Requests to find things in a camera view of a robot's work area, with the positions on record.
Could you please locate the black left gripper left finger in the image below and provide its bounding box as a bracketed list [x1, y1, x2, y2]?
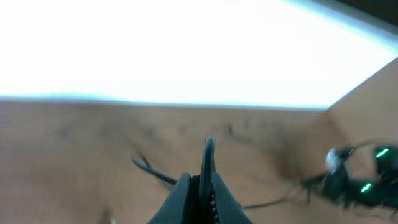
[148, 173, 191, 224]

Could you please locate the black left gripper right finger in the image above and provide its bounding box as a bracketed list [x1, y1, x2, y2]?
[212, 172, 252, 224]

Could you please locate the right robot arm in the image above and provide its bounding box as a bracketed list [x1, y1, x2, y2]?
[301, 144, 397, 210]

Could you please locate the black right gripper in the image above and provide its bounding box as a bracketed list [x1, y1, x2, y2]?
[301, 146, 397, 210]

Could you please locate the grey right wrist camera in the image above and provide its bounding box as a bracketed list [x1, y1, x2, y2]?
[325, 148, 342, 174]

